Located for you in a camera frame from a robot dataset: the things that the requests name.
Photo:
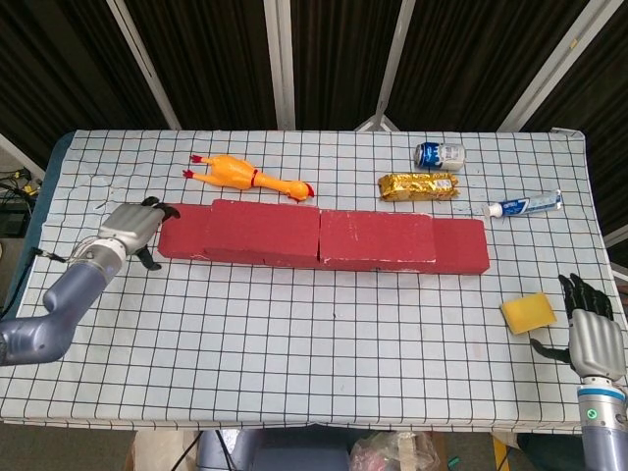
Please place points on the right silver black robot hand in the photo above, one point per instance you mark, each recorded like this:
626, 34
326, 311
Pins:
598, 343

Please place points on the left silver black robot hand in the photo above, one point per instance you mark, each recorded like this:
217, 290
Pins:
130, 225

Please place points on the red foam brick white scuffs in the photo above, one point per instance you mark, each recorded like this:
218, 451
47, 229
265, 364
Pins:
378, 235

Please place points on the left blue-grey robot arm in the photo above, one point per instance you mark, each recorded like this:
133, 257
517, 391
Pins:
68, 299

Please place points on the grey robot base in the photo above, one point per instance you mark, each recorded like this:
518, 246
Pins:
284, 454

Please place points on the yellow sponge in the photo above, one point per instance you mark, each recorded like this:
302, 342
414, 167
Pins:
527, 314

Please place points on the yellow rubber chicken toy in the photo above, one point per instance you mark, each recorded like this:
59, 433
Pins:
230, 172

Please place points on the black electronics box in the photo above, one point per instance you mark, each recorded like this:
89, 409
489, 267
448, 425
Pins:
12, 216

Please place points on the blue white toothpaste tube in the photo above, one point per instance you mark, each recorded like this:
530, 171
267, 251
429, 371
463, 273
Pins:
525, 205

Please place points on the white black checked tablecloth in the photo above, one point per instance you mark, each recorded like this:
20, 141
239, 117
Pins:
294, 353

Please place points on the beige paper bag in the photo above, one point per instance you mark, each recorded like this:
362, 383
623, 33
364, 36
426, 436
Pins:
157, 454

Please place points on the clear plastic bag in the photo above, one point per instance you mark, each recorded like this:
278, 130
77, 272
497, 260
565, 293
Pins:
392, 454

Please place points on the gold biscuit packet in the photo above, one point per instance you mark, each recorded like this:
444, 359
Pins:
417, 187

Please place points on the blue white drink can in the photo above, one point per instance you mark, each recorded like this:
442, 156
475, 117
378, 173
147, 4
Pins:
441, 156

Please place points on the white partition frame post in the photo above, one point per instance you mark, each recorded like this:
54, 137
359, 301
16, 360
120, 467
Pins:
147, 68
549, 68
280, 64
392, 68

